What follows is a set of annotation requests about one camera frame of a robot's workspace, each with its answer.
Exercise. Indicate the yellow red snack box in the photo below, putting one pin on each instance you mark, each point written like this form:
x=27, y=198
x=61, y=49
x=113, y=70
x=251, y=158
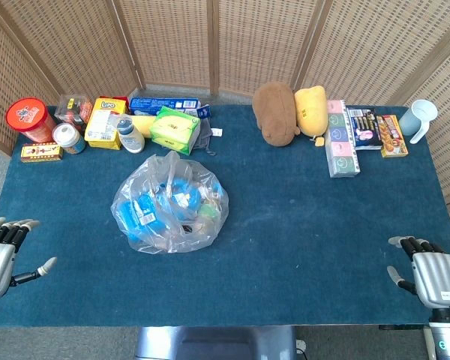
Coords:
x=392, y=135

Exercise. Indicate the yellow Lipo biscuit box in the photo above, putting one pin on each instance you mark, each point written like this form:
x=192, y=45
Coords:
x=103, y=125

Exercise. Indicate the green round snack pack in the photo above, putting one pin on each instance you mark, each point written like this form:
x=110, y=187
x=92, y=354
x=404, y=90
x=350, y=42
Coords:
x=209, y=213

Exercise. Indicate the small yellow red box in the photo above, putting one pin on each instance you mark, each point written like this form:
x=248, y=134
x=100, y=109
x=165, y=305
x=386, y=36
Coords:
x=41, y=152

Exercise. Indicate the woven wooden folding screen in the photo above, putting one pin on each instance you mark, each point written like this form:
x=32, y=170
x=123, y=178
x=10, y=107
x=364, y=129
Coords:
x=247, y=41

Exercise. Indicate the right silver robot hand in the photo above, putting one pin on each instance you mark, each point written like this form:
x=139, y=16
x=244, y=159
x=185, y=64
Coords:
x=438, y=277

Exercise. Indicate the blue round package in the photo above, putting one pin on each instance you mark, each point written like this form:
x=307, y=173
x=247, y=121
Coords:
x=182, y=198

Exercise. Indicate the small blue packet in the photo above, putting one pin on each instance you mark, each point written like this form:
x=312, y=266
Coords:
x=204, y=111

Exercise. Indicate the white bottle blue cap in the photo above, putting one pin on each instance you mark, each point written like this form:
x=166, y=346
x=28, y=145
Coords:
x=130, y=137

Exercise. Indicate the gray cloth pouch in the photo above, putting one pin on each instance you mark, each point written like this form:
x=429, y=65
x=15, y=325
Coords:
x=205, y=133

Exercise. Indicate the pastel tissue pack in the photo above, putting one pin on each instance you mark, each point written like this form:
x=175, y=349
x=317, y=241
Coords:
x=341, y=140

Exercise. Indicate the red canister with lid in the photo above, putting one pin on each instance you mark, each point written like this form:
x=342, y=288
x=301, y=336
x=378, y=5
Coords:
x=28, y=116

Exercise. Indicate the yellow plush toy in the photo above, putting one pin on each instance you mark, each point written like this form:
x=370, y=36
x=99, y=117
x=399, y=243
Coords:
x=312, y=110

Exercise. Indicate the dark blue snack package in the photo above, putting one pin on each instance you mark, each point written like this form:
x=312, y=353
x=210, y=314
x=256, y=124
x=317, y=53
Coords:
x=364, y=129

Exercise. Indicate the blue toothpaste box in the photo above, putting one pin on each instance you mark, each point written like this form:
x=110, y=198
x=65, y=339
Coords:
x=161, y=105

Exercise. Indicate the gray robot base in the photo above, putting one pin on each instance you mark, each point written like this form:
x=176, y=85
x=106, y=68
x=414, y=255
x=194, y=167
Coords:
x=213, y=343

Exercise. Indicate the clear plastic box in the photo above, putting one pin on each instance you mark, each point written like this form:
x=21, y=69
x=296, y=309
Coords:
x=73, y=108

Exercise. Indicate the light blue plastic cup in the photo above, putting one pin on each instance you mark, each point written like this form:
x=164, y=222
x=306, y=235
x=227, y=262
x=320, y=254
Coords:
x=418, y=116

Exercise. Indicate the small jar white lid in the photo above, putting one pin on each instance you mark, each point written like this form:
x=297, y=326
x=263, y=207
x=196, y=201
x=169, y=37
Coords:
x=68, y=138

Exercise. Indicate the yellow sponge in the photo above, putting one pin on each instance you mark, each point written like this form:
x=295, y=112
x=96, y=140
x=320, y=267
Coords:
x=144, y=125

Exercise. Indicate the green tissue box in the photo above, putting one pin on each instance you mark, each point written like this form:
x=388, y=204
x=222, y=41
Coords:
x=174, y=129

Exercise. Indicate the blue package with label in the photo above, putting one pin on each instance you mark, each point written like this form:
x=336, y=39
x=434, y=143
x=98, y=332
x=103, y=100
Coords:
x=140, y=215

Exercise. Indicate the brown capybara plush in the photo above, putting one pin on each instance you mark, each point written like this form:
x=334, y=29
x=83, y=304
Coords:
x=275, y=114

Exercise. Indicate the clear plastic bag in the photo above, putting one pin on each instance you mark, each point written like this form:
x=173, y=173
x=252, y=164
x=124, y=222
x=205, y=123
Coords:
x=150, y=236

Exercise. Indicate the blue carpet table cover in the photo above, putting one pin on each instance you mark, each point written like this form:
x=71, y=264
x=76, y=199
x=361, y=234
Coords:
x=285, y=232

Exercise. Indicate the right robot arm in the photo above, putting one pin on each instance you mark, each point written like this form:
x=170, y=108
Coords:
x=448, y=337

